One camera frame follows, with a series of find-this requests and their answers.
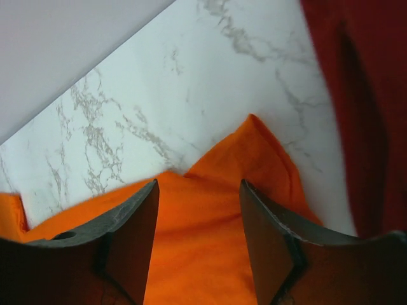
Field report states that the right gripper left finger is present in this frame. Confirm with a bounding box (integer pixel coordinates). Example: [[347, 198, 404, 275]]
[[1, 180, 159, 304]]

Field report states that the folded dark red t-shirt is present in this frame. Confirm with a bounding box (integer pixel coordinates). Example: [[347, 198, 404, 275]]
[[301, 1, 406, 238]]

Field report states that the orange t-shirt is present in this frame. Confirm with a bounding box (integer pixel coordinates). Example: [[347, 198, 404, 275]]
[[1, 115, 318, 304]]

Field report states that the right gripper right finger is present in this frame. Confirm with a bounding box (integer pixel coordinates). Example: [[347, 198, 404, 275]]
[[240, 180, 406, 304]]

